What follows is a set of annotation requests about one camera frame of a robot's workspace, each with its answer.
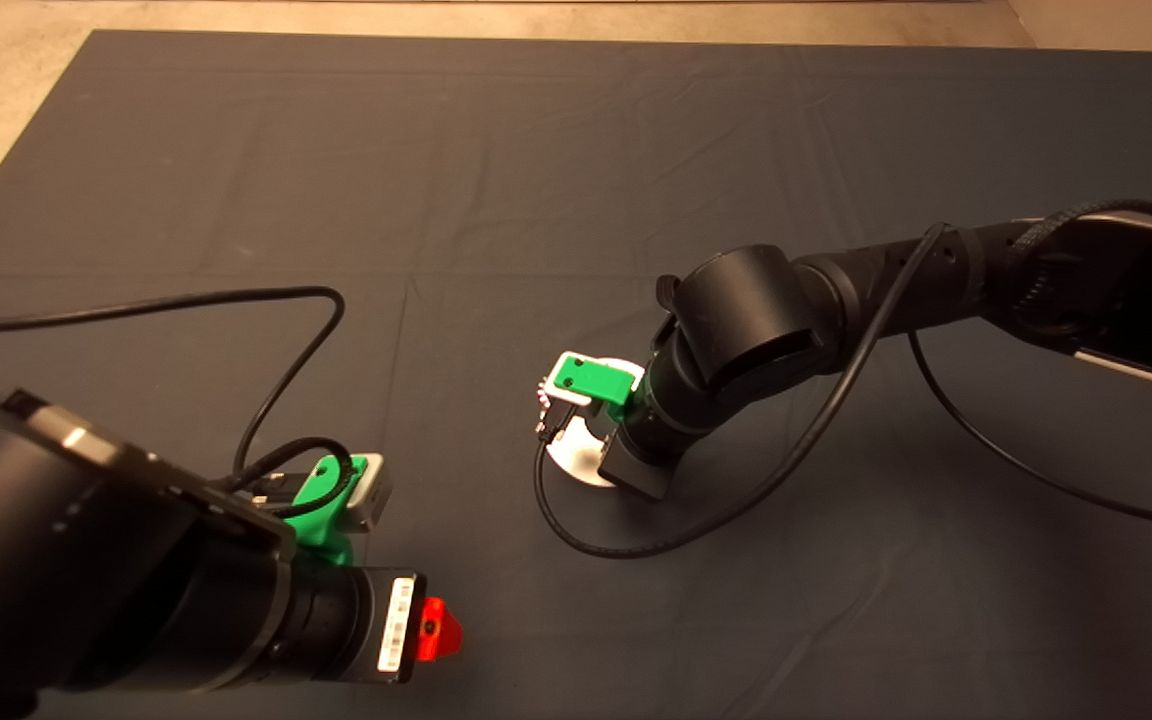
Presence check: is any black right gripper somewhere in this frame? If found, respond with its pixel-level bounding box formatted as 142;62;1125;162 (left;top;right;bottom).
599;405;685;502

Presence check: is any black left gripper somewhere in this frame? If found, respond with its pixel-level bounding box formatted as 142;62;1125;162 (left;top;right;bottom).
276;568;463;686

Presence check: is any round metal carrier plate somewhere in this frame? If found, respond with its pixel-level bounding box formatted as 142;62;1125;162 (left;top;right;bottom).
546;358;637;488

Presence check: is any dark grey table cloth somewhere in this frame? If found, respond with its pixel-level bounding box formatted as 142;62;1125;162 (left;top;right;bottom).
0;30;1152;720

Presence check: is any green right camera mount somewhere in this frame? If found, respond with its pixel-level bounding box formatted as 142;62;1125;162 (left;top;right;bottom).
551;357;642;421

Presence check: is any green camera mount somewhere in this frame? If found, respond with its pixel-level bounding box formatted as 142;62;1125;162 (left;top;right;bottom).
551;357;642;421
286;455;369;569

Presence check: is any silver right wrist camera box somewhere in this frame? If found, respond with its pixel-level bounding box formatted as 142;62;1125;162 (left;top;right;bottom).
541;350;637;441

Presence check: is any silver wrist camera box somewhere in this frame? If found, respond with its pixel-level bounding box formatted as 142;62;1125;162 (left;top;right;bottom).
346;453;394;531
541;350;637;441

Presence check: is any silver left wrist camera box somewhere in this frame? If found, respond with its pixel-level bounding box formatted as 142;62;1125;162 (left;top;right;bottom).
346;453;394;531

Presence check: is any green left camera mount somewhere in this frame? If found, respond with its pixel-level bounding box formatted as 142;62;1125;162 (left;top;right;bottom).
286;455;369;569

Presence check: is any black left camera cable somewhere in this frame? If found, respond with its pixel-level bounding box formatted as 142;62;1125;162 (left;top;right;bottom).
0;287;369;516

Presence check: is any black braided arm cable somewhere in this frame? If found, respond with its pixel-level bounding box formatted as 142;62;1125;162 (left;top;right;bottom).
1011;198;1152;261

